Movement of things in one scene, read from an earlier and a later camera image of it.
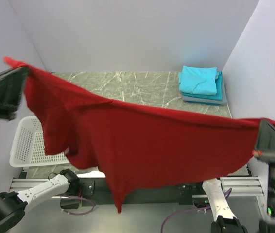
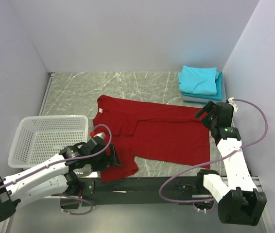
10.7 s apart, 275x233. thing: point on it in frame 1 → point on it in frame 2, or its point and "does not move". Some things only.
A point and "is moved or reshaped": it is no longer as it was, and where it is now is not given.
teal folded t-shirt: [217, 97] does not move
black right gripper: [270, 140] → [207, 108]
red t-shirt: [135, 145] is moved or reshaped
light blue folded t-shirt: [197, 80] does not move
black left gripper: [2, 92] → [113, 159]
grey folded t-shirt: [223, 101] does not move
